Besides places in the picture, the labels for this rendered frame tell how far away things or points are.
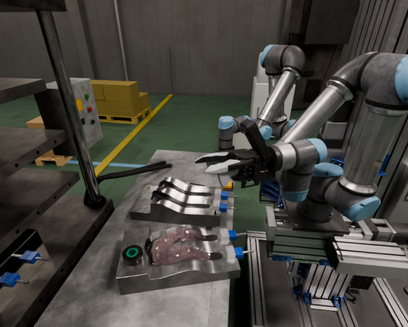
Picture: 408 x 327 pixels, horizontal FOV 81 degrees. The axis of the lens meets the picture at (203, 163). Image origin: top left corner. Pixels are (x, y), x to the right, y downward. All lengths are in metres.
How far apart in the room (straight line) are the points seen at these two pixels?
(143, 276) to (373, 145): 0.92
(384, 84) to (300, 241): 0.70
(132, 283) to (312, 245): 0.78
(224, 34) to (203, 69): 1.04
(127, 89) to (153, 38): 2.64
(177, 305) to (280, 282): 1.00
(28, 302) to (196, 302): 0.67
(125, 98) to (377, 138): 4.70
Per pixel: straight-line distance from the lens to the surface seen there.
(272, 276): 1.94
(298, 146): 0.69
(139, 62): 7.59
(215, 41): 7.08
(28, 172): 1.65
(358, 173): 0.92
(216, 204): 1.31
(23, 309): 1.30
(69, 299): 1.22
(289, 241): 1.19
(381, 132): 0.87
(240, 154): 0.61
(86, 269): 1.29
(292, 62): 1.27
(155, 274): 1.09
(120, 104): 5.25
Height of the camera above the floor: 1.74
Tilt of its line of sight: 30 degrees down
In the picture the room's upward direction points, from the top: straight up
